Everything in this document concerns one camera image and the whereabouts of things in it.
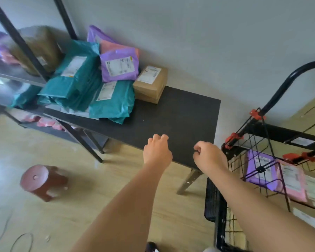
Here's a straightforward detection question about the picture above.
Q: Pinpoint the person's right hand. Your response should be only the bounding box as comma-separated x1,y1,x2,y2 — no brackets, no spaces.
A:
193,141,228,177

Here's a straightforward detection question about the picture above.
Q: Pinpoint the person's left hand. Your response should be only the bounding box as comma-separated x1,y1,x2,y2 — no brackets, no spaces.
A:
143,133,173,171

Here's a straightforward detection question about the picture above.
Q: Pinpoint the purple mailer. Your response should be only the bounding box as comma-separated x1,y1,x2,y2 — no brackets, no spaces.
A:
99,47,140,83
87,24,117,44
245,150,283,191

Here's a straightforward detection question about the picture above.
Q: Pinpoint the small brown cardboard box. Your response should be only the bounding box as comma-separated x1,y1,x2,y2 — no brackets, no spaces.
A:
132,65,168,105

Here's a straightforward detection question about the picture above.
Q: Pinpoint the black wire mesh cart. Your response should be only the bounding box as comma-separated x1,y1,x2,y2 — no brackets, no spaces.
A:
204,59,315,252

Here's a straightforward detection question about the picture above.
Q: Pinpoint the pink mailer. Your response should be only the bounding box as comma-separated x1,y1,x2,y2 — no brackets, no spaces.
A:
99,39,140,58
277,159,308,203

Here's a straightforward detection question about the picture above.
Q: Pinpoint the plain teal package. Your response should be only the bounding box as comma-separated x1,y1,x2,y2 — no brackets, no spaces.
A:
37,73,103,112

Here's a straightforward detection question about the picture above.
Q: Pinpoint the teal package long label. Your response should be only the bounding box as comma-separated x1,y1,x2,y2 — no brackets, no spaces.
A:
38,40,100,99

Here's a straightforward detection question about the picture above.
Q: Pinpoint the bulky taped cardboard box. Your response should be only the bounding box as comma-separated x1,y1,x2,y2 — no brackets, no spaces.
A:
10,25,64,77

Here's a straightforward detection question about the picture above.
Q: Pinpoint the person's left forearm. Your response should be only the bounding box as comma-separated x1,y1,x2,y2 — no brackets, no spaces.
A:
71,162,171,252

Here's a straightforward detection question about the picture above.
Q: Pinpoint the person's right forearm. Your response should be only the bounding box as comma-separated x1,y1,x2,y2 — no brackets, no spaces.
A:
209,165,315,252

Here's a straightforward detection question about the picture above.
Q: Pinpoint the black low metal table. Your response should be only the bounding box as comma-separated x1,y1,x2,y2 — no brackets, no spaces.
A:
43,86,222,196

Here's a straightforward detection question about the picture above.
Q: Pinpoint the beige cabinet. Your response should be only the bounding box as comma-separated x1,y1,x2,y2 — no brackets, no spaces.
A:
252,90,315,166

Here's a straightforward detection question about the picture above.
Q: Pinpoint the red-brown plastic stool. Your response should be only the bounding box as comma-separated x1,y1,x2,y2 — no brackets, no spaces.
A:
20,164,69,203

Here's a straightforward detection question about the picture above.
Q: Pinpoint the black metal shelf rack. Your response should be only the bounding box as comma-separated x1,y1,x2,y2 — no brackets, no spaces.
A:
0,0,110,155

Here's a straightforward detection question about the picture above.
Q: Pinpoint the thin grey floor cable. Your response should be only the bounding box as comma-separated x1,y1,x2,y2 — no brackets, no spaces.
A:
10,232,34,252

